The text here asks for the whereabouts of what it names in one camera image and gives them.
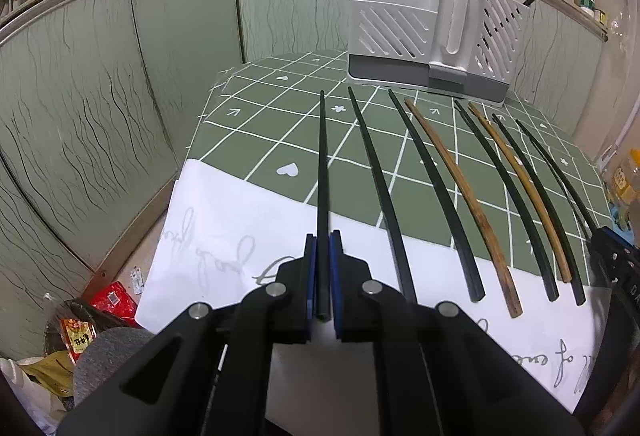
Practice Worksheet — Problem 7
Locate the white paper with writing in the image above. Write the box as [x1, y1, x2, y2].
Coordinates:
[136, 160, 611, 435]

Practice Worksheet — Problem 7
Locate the black chopstick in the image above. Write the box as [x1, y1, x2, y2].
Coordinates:
[454, 100, 560, 302]
[347, 86, 418, 304]
[491, 113, 586, 306]
[387, 90, 486, 303]
[316, 91, 331, 321]
[515, 119, 598, 239]

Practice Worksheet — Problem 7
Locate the white utensil holder rack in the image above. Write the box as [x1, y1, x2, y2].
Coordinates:
[347, 0, 529, 104]

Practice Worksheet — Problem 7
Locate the green checkered table mat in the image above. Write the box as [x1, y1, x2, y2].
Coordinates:
[188, 51, 611, 285]

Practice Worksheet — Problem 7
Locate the light brown wooden chopstick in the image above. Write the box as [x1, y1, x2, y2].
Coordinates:
[468, 103, 572, 283]

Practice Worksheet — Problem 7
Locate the red snack bag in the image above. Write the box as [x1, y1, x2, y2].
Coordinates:
[90, 281, 139, 328]

